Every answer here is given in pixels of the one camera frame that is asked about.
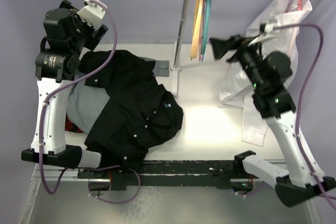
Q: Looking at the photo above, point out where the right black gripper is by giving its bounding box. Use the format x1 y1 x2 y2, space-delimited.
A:
209 34 265 90

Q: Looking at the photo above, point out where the black button shirt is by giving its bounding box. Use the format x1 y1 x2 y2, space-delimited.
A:
83 50 184 169

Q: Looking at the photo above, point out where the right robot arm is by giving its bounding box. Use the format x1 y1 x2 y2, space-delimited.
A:
209 35 335 207

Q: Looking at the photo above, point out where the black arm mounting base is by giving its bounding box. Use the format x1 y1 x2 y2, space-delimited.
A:
78 160 250 190

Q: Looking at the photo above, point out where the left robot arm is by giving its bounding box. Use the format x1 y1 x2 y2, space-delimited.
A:
21 0 108 178

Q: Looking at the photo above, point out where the orange hanger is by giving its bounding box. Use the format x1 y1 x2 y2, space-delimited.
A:
190 0 204 60

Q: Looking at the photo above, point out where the teal hanger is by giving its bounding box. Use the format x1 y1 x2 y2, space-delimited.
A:
201 0 212 57

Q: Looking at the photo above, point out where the white hanging shirt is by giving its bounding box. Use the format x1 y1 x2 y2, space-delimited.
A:
219 0 312 146

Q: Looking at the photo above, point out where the grey shirt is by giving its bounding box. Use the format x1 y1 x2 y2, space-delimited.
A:
66 80 110 134

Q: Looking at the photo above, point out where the red black plaid shirt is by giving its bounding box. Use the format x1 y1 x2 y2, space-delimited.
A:
65 121 83 133

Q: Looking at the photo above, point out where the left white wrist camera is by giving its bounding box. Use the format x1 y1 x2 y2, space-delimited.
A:
77 0 107 27

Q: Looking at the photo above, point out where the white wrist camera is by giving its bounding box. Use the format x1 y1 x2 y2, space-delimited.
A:
77 0 107 27
248 19 279 47

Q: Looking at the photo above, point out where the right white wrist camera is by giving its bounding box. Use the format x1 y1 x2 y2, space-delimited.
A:
248 19 279 47

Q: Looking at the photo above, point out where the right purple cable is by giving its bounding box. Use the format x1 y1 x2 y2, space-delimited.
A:
233 24 336 208

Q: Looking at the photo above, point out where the purple cable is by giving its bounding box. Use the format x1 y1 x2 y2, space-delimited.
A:
38 0 142 204
233 24 336 208

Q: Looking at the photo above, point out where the aluminium frame rail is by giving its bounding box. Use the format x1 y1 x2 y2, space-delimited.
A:
31 160 287 182

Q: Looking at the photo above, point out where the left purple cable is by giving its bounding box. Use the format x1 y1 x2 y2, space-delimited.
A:
38 0 142 204

